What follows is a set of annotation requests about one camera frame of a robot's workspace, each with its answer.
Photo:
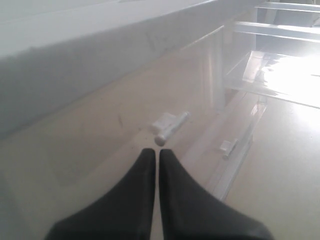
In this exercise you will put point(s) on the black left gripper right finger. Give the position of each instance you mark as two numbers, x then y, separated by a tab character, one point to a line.
189	212

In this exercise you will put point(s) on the white plastic drawer cabinet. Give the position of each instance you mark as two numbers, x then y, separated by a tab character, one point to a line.
53	52

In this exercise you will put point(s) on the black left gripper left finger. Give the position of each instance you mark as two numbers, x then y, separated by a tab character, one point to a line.
123	213

